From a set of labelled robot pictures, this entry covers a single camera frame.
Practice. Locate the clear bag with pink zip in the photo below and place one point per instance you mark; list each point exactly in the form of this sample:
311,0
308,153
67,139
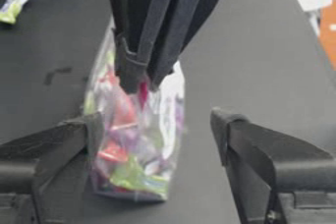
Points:
131,142

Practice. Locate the green candy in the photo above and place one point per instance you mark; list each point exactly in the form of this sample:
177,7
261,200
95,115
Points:
13,7

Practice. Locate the orange board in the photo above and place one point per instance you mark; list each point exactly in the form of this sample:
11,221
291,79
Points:
328,31

